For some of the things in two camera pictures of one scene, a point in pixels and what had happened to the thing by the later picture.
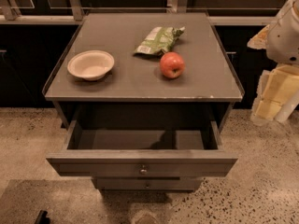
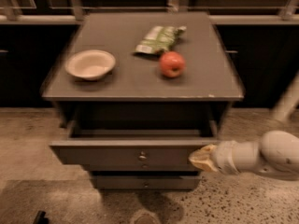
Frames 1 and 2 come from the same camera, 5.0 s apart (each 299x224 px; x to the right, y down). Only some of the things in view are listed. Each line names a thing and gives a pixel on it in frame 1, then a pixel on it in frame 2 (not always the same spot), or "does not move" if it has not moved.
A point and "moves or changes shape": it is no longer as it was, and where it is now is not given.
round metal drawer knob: (143, 170) -> (142, 157)
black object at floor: (42, 217) does not move
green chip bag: (160, 39) does not move
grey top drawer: (143, 148) moves or changes shape
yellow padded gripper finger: (261, 40) -> (202, 158)
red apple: (172, 64) does not move
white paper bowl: (91, 64) does not move
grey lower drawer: (149, 184) does not move
